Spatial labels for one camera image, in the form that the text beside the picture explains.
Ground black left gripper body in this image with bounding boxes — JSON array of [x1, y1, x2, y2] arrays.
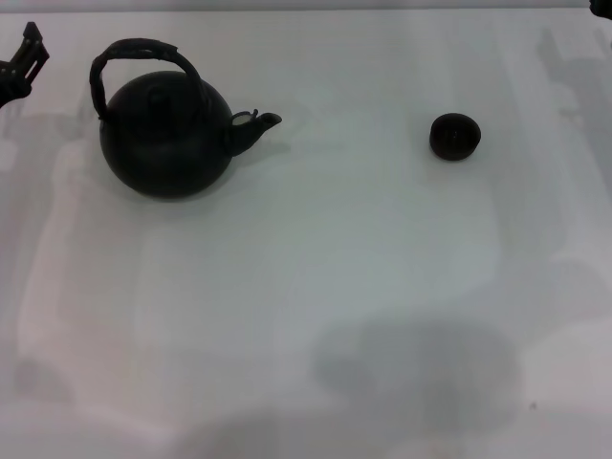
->
[[0, 60, 33, 109]]

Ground black round teapot with handle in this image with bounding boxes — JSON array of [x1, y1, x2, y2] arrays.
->
[[89, 36, 283, 202]]

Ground small black teacup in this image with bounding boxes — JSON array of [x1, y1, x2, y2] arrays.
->
[[428, 112, 482, 164]]

